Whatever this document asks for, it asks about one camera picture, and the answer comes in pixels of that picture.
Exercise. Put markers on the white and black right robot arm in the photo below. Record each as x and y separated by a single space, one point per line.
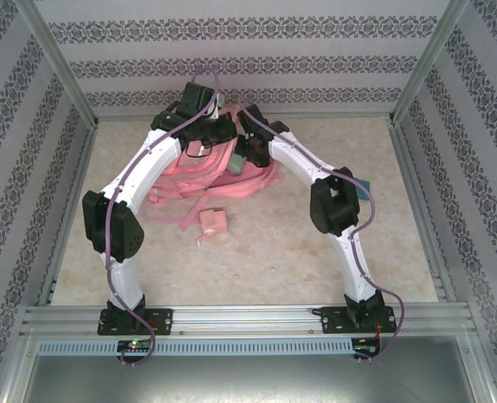
334 201

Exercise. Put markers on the grey metal sheet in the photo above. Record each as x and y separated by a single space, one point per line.
248 382

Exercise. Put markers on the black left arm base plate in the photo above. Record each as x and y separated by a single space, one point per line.
160 321

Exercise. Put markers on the pink pencil sharpener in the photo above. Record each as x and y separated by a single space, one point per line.
212 224

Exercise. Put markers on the aluminium frame post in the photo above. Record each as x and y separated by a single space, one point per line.
429 63
59 63

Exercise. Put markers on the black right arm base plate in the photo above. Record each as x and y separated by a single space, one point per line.
332 319

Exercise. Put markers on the aluminium frame crossbar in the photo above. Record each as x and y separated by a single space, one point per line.
336 114

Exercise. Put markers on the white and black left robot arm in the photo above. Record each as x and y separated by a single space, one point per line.
114 226

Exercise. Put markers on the dark teal booklet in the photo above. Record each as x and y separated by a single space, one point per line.
364 191

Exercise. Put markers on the pink backpack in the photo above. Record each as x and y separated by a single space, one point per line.
215 180

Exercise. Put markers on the aluminium mounting rail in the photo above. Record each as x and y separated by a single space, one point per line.
244 319

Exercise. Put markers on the small controller circuit board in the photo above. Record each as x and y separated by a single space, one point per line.
135 345
366 344

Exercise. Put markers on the aluminium side rail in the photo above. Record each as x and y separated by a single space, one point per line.
82 168
418 201

